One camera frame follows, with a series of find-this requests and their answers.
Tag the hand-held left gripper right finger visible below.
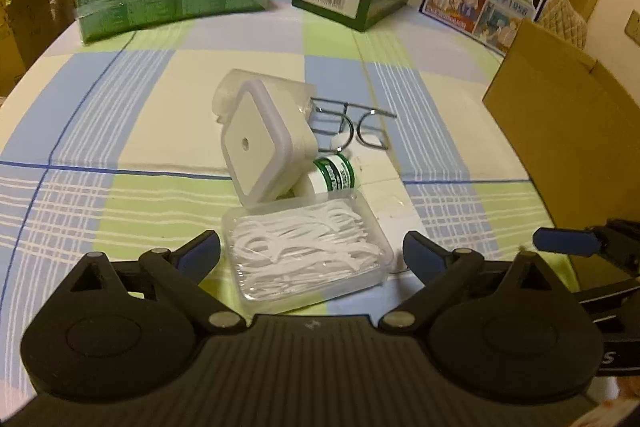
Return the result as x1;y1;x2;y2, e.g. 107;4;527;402
378;230;573;336

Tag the metal wire holder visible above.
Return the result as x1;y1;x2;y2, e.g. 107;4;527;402
306;96;398;148

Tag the white square night light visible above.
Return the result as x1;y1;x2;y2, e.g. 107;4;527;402
221;79;317;206

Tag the blue green checked tablecloth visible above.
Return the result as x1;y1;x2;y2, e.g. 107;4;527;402
0;0;576;408

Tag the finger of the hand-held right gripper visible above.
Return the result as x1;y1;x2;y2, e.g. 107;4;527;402
532;218;640;278

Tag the small white green-label bottle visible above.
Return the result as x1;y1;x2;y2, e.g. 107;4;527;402
292;153;358;198

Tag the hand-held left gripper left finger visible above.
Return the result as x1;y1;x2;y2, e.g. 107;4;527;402
67;229;247;336

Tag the printed brown cardboard box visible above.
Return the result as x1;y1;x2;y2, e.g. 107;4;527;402
0;0;56;98

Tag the quilted beige chair back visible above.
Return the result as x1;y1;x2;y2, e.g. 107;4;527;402
537;0;591;52

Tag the clear floss pick box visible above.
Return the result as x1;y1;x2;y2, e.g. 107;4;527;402
221;189;395;303

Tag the clear plastic case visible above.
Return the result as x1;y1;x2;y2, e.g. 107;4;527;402
214;68;310;124

